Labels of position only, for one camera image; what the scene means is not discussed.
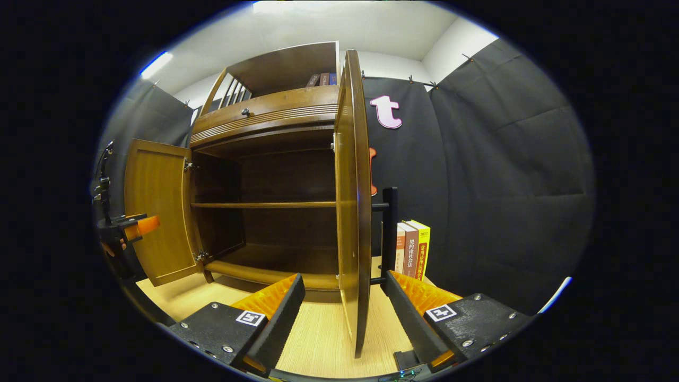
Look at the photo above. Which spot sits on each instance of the small dark brown book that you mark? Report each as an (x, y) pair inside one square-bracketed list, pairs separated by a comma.
[(313, 80)]

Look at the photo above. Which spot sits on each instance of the wooden cabinet door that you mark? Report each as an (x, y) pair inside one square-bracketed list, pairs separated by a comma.
[(350, 212), (159, 212)]

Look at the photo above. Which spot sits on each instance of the yellow book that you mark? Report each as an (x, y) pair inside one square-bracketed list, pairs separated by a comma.
[(423, 249)]

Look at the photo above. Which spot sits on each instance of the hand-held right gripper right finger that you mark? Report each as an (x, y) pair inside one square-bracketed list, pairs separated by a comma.
[(408, 323)]

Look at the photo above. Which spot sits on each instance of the small maroon book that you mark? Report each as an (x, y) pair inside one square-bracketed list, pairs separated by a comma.
[(324, 79)]

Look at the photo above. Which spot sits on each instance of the wooden cabinet drawer with knob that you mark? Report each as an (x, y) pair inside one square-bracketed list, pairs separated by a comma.
[(276, 109)]

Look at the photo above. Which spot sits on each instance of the brown standing book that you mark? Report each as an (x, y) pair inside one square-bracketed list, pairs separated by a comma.
[(410, 249)]

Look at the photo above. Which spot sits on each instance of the wooden inner cabinet shelf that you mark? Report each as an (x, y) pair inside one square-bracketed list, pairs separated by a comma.
[(265, 204)]

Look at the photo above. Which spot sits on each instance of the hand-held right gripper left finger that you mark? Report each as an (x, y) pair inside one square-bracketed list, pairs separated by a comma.
[(281, 323)]

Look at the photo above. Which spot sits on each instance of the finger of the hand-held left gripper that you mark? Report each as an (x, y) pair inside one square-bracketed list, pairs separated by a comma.
[(146, 225)]

